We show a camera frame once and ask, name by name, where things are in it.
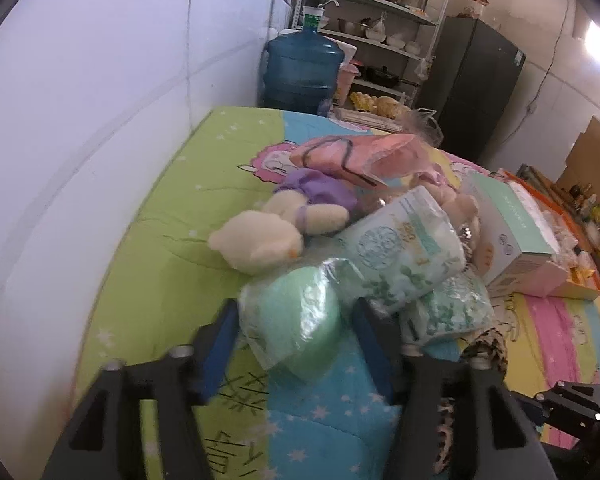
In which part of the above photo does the blue water jug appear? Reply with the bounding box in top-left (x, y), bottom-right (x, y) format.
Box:
top-left (262, 27), bottom-right (345, 116)

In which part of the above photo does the leopard print cloth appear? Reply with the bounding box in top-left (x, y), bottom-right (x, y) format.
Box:
top-left (432, 327), bottom-right (509, 476)

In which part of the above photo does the cream plush bear pink hat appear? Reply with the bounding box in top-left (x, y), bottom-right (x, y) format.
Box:
top-left (410, 170), bottom-right (498, 273)

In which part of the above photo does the colourful printed blanket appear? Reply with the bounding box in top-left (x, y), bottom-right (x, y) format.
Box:
top-left (70, 105), bottom-right (600, 480)

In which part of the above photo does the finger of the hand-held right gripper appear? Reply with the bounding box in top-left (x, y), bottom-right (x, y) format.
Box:
top-left (510, 380), bottom-right (600, 436)

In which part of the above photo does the pink plastic basket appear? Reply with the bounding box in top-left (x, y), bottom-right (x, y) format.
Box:
top-left (336, 62), bottom-right (363, 106)

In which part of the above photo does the wooden cutting board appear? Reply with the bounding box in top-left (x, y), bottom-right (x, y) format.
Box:
top-left (517, 164), bottom-right (578, 208)

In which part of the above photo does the black wall cable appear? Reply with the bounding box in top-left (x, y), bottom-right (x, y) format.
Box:
top-left (527, 5), bottom-right (569, 111)

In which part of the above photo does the cream plush bear purple hat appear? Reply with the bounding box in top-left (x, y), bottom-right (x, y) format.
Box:
top-left (209, 167), bottom-right (361, 276)

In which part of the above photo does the dark grey refrigerator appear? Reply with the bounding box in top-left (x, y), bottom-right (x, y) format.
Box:
top-left (415, 16), bottom-right (526, 163)

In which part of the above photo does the brown cardboard sheet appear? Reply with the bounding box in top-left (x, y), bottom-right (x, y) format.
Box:
top-left (554, 115), bottom-right (600, 201)

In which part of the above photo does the mint green tissue box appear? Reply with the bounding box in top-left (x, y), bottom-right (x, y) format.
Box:
top-left (460, 170), bottom-right (563, 286)

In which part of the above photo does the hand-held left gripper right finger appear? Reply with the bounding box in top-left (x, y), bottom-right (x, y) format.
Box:
top-left (352, 297), bottom-right (555, 480)

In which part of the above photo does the row of condiment bottles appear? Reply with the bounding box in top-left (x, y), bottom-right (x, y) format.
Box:
top-left (570, 182), bottom-right (600, 248)

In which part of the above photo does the clear plastic bag of food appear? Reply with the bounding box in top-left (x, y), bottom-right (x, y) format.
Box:
top-left (395, 107), bottom-right (445, 148)

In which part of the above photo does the pink floral tissue pack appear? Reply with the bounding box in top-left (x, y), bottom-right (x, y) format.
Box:
top-left (484, 252), bottom-right (573, 297)

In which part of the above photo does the small leaf print tissue pack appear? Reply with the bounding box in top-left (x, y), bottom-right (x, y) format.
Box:
top-left (400, 275), bottom-right (495, 346)

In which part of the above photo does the large leaf print tissue pack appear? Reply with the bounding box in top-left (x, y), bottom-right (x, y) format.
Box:
top-left (337, 185), bottom-right (468, 316)

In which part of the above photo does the bundle of noodle packs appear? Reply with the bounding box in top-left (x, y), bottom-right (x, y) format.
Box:
top-left (330, 107), bottom-right (395, 133)

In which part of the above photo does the mint green sponge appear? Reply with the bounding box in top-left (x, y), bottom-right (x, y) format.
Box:
top-left (239, 256), bottom-right (365, 386)

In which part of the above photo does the white metal shelf rack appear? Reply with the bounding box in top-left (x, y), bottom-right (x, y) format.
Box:
top-left (290, 0), bottom-right (455, 111)

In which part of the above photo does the black wok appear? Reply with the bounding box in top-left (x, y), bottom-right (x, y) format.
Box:
top-left (365, 66), bottom-right (401, 87)

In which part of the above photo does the bag of yellow snacks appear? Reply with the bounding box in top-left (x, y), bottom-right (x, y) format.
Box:
top-left (347, 91), bottom-right (411, 121)

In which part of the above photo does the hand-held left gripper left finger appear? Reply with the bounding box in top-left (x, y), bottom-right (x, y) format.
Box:
top-left (42, 297), bottom-right (245, 480)

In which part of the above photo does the pink towel in plastic bag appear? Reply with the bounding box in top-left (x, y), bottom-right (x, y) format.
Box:
top-left (290, 132), bottom-right (433, 188)

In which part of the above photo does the orange box tray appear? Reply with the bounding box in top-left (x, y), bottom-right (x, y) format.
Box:
top-left (500, 167), bottom-right (600, 301)

